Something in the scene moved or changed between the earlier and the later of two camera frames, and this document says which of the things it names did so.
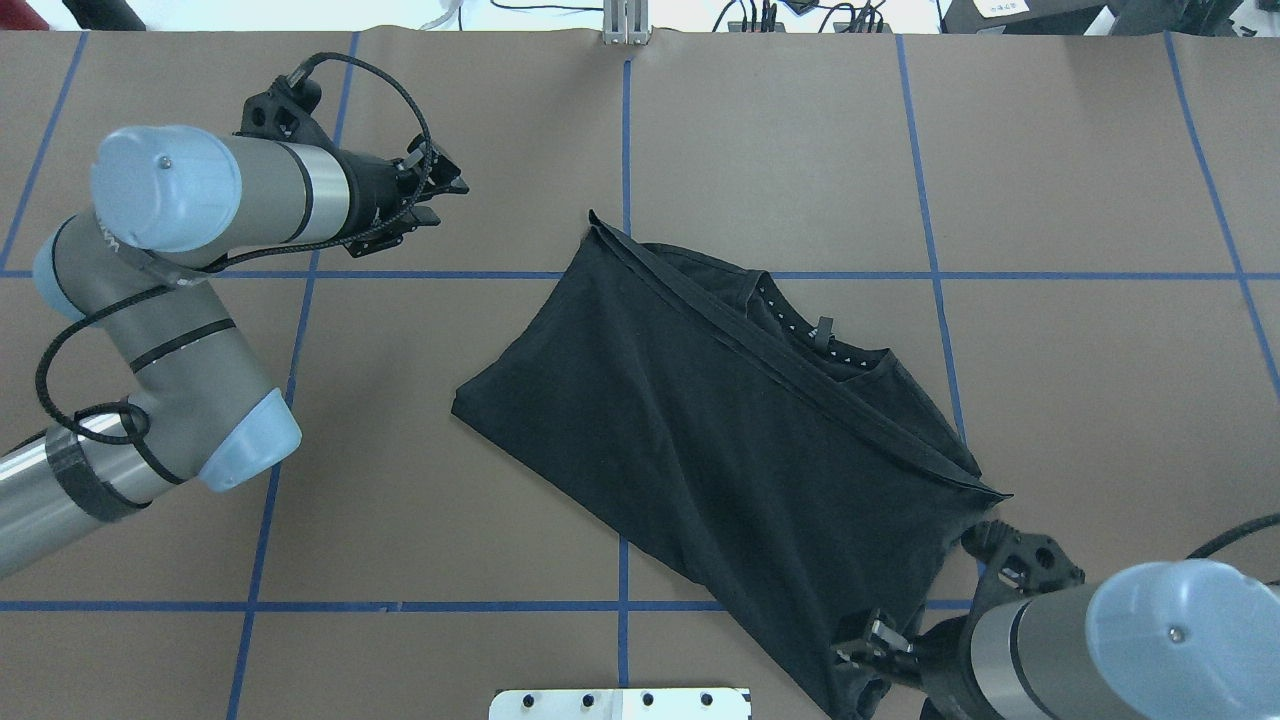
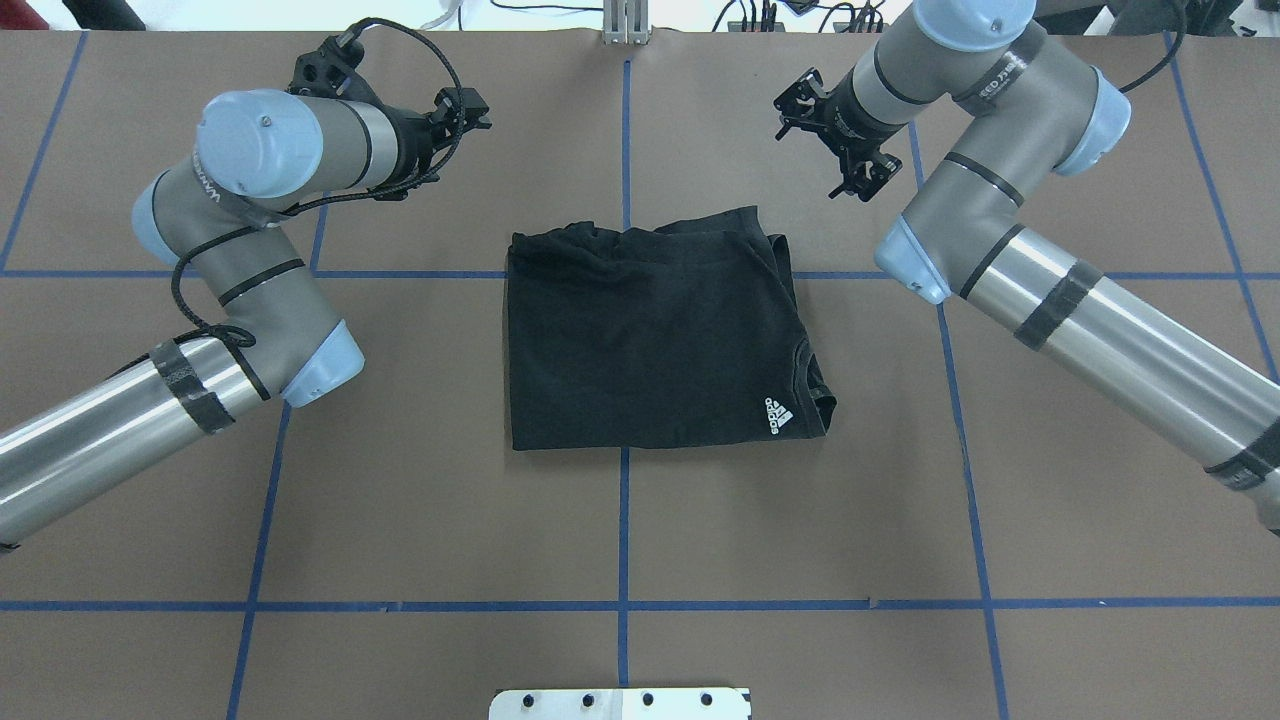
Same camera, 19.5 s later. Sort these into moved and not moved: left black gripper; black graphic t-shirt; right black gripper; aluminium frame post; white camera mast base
Moved: left black gripper; black graphic t-shirt; right black gripper
Not moved: aluminium frame post; white camera mast base
